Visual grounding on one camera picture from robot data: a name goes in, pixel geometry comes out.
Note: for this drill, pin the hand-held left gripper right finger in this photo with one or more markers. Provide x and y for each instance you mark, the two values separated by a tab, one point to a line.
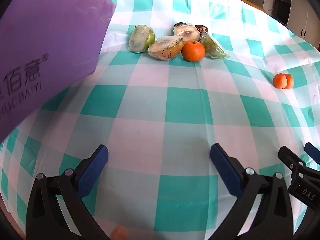
225	173

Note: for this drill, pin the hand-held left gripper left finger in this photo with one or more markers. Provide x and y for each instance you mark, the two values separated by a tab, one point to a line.
94	173

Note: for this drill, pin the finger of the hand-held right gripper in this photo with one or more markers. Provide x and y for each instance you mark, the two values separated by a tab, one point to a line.
313	152
300	172

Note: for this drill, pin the small orange kumquat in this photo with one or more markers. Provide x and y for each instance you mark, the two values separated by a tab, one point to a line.
290	81
279	81

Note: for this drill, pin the large orange tangerine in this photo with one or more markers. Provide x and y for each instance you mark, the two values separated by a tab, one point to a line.
193	51

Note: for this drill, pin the green fruit wedge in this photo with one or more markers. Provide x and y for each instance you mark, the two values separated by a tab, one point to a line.
213	47

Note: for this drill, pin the purple box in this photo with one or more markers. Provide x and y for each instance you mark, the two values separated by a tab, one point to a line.
50	45

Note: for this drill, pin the speckled pear half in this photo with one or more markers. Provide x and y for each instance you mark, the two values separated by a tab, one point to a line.
165	48

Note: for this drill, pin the green apple half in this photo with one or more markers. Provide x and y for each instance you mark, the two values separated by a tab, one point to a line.
140	38

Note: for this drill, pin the yellow-green fruit half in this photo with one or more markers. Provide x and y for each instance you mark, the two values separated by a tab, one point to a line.
186	33

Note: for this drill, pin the dark brown round fruit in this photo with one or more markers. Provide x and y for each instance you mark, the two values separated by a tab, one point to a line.
201	28

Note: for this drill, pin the person's left hand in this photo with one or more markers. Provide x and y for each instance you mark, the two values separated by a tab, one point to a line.
119	233

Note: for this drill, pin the teal white checkered tablecloth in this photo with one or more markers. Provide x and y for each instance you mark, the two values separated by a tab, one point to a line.
160	110

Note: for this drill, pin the black appliance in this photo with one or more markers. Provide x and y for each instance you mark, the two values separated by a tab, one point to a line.
282	10

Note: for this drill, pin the yellow object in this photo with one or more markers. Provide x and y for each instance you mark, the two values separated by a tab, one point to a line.
243	1

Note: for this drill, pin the cream wall cabinets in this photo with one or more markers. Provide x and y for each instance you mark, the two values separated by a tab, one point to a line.
300	12

